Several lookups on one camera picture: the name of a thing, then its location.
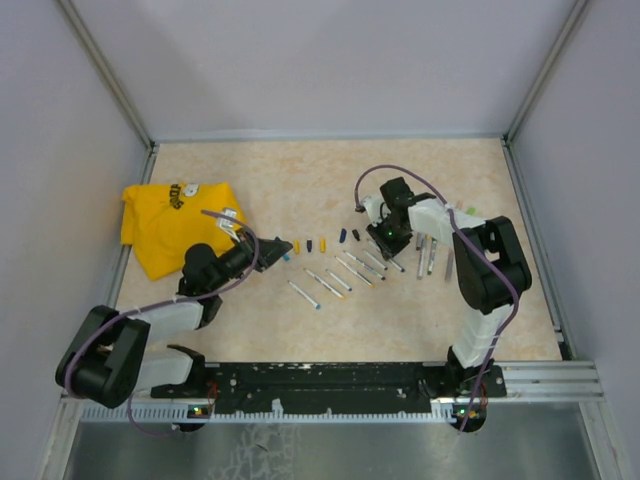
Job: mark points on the left corner aluminium post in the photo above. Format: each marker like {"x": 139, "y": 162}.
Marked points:
{"x": 104, "y": 70}

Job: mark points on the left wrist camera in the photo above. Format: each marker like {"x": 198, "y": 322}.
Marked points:
{"x": 226, "y": 222}

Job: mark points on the corner aluminium post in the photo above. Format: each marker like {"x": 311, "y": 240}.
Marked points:
{"x": 104, "y": 70}
{"x": 567, "y": 31}

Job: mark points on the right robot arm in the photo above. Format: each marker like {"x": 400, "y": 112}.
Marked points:
{"x": 492, "y": 271}

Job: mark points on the yellow capped clear pen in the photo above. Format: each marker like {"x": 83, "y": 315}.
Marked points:
{"x": 354, "y": 272}

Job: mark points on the black eraser-cap white marker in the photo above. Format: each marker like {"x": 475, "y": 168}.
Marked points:
{"x": 375, "y": 260}

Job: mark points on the dark green capped marker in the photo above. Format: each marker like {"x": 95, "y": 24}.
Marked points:
{"x": 431, "y": 256}

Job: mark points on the blue eraser-cap white marker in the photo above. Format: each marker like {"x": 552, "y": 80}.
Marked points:
{"x": 339, "y": 280}

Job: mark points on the dark blue capped marker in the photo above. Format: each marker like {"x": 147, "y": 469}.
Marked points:
{"x": 365, "y": 265}

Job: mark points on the orange capped white marker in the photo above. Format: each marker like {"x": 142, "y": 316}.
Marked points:
{"x": 422, "y": 258}

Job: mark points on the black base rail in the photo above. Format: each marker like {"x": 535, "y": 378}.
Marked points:
{"x": 318, "y": 388}

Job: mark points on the yellow t-shirt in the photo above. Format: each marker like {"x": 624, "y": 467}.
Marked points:
{"x": 161, "y": 222}

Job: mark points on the purple grey marker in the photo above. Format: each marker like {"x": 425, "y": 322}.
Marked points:
{"x": 449, "y": 266}

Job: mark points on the navy capped white marker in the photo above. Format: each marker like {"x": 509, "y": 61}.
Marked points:
{"x": 396, "y": 265}

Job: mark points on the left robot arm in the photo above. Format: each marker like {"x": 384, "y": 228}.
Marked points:
{"x": 107, "y": 360}

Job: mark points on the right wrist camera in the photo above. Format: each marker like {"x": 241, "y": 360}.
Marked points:
{"x": 375, "y": 208}

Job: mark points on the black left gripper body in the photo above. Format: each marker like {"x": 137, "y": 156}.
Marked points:
{"x": 243, "y": 252}

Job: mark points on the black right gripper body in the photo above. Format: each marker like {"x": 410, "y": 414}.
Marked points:
{"x": 393, "y": 239}

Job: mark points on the right corner aluminium post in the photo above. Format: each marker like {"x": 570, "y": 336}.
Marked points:
{"x": 567, "y": 31}

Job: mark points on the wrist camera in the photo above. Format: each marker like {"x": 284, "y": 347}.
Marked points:
{"x": 226, "y": 222}
{"x": 375, "y": 208}

